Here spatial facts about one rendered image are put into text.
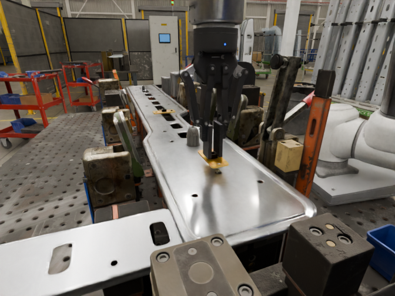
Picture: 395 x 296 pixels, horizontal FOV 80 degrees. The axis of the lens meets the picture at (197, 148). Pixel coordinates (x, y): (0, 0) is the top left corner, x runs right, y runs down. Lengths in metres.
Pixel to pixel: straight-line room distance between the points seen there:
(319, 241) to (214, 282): 0.10
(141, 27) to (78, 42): 1.96
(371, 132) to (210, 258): 0.84
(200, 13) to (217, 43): 0.05
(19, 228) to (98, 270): 0.67
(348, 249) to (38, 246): 0.35
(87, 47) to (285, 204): 8.38
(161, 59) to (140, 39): 1.15
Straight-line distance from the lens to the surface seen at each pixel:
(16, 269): 0.37
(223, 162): 0.47
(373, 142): 1.00
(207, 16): 0.40
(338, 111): 1.05
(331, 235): 0.25
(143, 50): 8.44
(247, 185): 0.44
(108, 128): 0.83
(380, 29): 5.19
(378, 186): 1.12
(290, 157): 0.47
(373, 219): 1.01
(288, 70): 0.51
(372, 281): 0.79
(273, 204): 0.41
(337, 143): 1.05
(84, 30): 8.62
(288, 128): 3.78
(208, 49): 0.41
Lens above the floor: 1.23
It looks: 24 degrees down
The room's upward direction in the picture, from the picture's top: straight up
